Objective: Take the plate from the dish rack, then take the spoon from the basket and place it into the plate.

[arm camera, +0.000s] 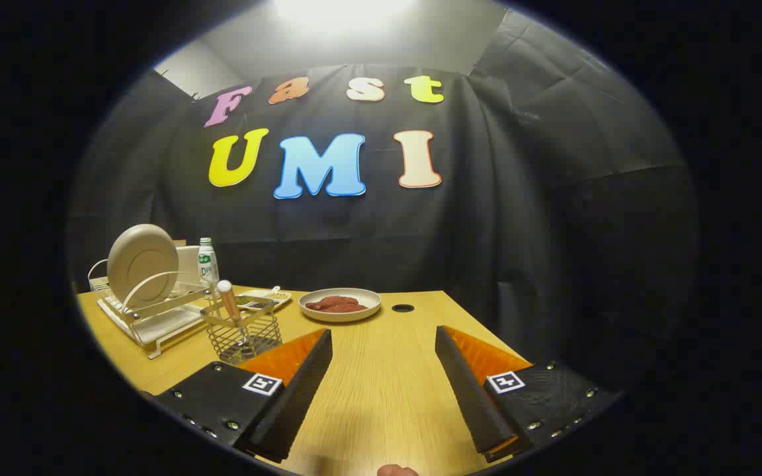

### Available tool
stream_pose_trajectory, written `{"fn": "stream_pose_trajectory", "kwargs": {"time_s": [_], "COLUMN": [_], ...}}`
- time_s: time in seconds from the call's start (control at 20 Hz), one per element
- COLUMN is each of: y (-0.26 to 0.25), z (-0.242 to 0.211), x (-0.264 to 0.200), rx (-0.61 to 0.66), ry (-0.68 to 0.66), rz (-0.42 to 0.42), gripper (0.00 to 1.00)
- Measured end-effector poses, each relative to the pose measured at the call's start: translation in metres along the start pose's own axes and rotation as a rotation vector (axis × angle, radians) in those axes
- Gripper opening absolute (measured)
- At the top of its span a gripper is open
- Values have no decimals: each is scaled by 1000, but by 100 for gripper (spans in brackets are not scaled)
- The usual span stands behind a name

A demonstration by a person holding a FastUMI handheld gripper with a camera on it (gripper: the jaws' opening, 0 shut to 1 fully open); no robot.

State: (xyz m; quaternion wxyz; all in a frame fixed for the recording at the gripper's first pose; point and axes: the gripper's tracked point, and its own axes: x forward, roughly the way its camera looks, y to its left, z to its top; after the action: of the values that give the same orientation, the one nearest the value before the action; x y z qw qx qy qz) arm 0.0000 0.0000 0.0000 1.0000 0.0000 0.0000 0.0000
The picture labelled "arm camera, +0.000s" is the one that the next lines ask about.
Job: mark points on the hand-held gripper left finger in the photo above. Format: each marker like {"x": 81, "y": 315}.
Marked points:
{"x": 301, "y": 396}

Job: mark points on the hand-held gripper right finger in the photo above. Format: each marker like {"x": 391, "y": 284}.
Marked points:
{"x": 470, "y": 396}

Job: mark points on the beige round plate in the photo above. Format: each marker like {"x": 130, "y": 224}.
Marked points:
{"x": 139, "y": 261}

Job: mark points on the beige dish with meat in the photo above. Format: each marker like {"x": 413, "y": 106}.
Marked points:
{"x": 341, "y": 318}

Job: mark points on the red meat patty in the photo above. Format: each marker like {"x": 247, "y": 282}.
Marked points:
{"x": 338, "y": 300}
{"x": 341, "y": 308}

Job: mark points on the white divided tray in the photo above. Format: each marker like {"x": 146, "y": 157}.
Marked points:
{"x": 275, "y": 299}

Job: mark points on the white ribbed drain tray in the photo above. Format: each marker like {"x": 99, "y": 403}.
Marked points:
{"x": 156, "y": 330}

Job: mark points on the white drink bottle green label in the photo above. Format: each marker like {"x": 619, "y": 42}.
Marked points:
{"x": 207, "y": 268}

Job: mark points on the black backdrop cloth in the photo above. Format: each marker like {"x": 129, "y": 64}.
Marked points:
{"x": 487, "y": 231}

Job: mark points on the white toaster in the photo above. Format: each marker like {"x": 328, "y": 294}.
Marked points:
{"x": 188, "y": 264}

